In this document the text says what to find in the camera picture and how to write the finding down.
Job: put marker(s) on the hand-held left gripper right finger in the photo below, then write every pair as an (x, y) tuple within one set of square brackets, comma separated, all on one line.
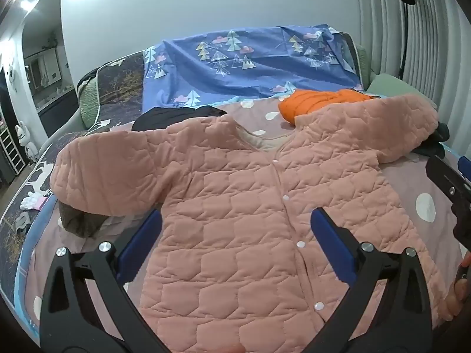
[(331, 242)]

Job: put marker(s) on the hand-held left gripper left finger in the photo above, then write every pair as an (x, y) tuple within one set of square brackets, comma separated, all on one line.
[(141, 242)]

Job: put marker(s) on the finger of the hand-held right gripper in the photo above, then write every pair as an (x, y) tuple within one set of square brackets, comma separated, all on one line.
[(465, 164), (443, 176)]

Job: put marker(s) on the pink quilted jacket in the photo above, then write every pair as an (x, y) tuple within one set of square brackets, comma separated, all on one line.
[(235, 198)]

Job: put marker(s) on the person's right hand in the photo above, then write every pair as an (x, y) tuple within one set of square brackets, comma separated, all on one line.
[(460, 298)]

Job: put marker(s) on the dark green garment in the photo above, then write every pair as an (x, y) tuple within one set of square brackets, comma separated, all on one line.
[(439, 132)]

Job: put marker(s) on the pink polka-dot blanket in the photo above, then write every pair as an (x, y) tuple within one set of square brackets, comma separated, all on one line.
[(404, 191)]

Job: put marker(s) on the brown fleece garment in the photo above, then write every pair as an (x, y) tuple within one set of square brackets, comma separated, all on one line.
[(81, 224)]

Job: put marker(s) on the light blue sheet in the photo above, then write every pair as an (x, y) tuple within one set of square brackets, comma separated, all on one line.
[(36, 235)]

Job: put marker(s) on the small white cloth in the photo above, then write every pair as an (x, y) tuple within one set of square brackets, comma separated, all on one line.
[(31, 202)]

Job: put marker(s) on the small grey cloth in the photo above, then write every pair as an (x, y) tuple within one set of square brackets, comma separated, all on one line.
[(22, 222)]

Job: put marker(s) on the black puffer jacket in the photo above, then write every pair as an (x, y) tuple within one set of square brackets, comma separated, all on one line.
[(165, 117)]

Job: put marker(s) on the orange puffer jacket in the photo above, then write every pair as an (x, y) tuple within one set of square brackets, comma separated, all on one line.
[(312, 103)]

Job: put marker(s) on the dark cabinet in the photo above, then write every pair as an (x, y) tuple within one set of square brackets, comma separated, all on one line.
[(59, 114)]

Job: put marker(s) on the white rack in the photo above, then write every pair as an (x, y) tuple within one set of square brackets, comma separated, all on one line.
[(13, 154)]

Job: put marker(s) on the white rabbit figurine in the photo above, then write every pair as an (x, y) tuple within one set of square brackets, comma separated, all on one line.
[(24, 139)]

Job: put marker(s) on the dark patterned sofa cover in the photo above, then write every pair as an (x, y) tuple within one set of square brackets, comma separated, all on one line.
[(117, 81)]

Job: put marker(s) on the blue tree-print sheet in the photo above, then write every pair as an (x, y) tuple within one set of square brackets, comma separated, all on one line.
[(257, 73)]

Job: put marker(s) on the white wall device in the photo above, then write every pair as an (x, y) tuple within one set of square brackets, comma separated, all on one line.
[(13, 73)]

